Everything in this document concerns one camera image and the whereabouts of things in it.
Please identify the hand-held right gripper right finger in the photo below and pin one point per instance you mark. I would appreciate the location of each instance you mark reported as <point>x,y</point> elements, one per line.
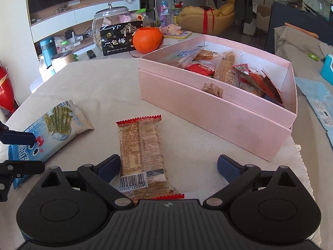
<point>229,169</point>

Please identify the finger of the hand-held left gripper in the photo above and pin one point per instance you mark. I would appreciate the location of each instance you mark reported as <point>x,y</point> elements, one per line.
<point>20,137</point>
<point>23,167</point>

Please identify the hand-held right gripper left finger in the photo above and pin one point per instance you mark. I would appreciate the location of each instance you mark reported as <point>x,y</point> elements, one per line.
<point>109,168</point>

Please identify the red-edged clear biscuit packet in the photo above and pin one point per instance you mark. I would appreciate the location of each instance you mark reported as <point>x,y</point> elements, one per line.
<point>140,145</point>

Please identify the pink cardboard box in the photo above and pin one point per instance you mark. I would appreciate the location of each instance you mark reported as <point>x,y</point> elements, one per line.
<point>208,114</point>

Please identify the long clear cracker packet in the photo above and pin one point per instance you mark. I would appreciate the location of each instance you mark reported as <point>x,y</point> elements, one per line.
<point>226,70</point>

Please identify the red chicken snack packet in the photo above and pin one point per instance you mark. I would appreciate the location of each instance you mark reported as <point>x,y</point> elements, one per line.
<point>200,68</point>

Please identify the clear bread packet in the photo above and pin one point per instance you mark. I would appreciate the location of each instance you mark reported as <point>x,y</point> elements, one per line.
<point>205,55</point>

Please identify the small white blue snack packet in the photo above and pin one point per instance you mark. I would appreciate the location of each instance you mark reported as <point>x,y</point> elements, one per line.
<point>186,56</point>

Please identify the red printed ornament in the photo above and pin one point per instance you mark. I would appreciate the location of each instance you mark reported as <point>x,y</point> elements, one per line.
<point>5,88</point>

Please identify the cream steel mug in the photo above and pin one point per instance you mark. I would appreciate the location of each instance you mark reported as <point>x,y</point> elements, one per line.
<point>61,61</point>

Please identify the teal thermos bottle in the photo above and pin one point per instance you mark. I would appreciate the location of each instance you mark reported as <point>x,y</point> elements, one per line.
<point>48,52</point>

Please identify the clear jar green lid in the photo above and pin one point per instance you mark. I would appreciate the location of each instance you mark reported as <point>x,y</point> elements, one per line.
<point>66,46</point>

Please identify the black remote control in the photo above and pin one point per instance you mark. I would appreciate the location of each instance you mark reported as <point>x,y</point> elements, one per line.
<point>91,54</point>

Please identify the flat blue printed packet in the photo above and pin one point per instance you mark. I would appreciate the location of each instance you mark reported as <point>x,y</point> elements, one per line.
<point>322,112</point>
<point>308,88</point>

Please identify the black snack bag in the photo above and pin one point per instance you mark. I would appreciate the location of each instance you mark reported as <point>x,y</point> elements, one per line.
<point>117,41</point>

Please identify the white tv cabinet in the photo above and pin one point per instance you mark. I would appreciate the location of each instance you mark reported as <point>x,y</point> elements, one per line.
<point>78,18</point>

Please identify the orange pumpkin bucket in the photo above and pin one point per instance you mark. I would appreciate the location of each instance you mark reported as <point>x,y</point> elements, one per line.
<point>147,40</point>

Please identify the grey covered sofa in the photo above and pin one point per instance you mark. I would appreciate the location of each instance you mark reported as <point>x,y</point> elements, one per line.
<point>291,44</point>

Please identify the small green toy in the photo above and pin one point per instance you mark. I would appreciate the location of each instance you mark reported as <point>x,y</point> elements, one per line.
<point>313,56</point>

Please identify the teal box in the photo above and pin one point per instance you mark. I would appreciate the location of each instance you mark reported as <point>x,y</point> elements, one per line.
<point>327,66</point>

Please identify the large glass jar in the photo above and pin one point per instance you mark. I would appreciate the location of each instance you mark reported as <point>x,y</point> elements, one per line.
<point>109,18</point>

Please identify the pink plush toy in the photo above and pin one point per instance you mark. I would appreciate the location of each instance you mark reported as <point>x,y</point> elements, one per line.
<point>171,29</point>

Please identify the yellow sofa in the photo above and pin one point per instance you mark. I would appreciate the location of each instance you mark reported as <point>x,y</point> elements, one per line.
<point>197,18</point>

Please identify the orange stick toy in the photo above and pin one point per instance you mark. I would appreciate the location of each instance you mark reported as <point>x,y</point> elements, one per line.
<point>301,30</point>

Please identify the child's drinking bottle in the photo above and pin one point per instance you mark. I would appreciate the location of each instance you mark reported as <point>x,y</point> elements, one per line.
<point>164,11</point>

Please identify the dark hanging coat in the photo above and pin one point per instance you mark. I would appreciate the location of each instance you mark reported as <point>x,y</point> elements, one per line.
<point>243,2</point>

